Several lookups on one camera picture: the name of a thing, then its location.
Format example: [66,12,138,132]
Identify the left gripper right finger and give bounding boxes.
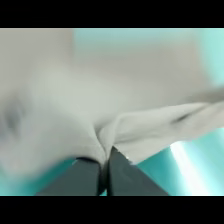
[105,145,170,197]

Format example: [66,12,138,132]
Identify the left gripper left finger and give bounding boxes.
[35,156,107,197]

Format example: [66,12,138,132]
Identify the white shirt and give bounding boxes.
[0,28,224,178]

